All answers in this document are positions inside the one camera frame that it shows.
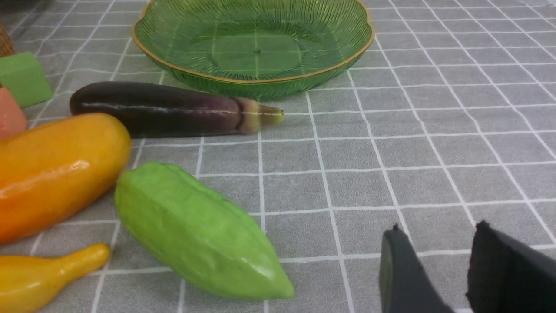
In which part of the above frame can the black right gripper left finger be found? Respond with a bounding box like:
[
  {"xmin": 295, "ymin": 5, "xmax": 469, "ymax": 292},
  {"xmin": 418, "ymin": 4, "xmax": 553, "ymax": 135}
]
[{"xmin": 378, "ymin": 224, "xmax": 453, "ymax": 313}]

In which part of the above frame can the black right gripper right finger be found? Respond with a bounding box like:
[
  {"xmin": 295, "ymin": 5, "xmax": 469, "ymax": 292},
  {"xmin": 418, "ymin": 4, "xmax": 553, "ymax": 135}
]
[{"xmin": 466, "ymin": 220, "xmax": 556, "ymax": 313}]

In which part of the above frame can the purple eggplant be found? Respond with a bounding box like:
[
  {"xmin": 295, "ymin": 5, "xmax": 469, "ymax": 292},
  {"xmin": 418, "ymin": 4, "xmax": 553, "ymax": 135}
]
[{"xmin": 69, "ymin": 81, "xmax": 285, "ymax": 138}]

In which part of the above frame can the orange yellow mango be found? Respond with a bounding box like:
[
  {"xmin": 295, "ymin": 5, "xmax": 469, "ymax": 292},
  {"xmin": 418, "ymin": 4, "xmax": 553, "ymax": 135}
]
[{"xmin": 0, "ymin": 113, "xmax": 132, "ymax": 244}]

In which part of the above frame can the yellow banana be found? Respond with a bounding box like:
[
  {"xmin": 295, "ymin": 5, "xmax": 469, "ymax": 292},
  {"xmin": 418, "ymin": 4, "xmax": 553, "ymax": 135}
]
[{"xmin": 0, "ymin": 243, "xmax": 111, "ymax": 313}]

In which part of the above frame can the grey checked tablecloth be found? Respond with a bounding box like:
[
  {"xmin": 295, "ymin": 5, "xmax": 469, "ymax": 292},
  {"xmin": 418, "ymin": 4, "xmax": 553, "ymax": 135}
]
[{"xmin": 1, "ymin": 0, "xmax": 555, "ymax": 313}]

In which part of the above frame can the green glass leaf plate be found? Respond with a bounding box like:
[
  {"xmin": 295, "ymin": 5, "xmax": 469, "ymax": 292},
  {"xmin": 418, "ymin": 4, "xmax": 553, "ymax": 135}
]
[{"xmin": 131, "ymin": 0, "xmax": 375, "ymax": 99}]

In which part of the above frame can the orange foam cube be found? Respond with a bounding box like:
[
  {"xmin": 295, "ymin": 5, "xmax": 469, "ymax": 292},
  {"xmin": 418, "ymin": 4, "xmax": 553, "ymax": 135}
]
[{"xmin": 0, "ymin": 87, "xmax": 28, "ymax": 139}]

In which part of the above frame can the green foam cube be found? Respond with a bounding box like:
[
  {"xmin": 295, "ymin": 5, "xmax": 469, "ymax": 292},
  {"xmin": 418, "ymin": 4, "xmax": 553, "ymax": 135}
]
[{"xmin": 0, "ymin": 52, "xmax": 53, "ymax": 108}]

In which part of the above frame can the woven rattan basket green lining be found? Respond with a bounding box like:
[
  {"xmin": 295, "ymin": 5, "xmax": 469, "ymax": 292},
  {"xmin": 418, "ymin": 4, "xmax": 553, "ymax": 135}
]
[{"xmin": 0, "ymin": 25, "xmax": 16, "ymax": 58}]

